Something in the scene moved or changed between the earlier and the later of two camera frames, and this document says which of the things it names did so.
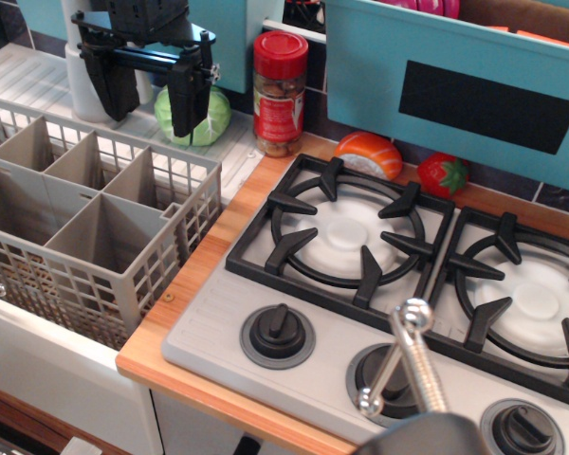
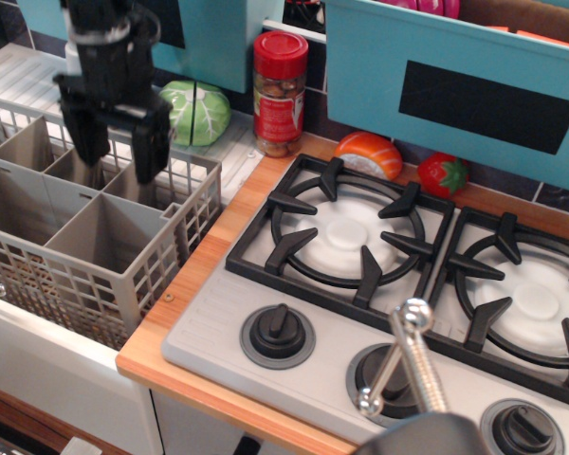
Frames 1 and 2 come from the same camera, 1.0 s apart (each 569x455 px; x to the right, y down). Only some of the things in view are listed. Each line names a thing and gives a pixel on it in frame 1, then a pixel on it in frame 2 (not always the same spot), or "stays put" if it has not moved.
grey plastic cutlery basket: x=84 y=227 stays put
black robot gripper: x=156 y=37 to x=116 y=72
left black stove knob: x=277 y=336 stays put
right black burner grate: x=512 y=302 stays put
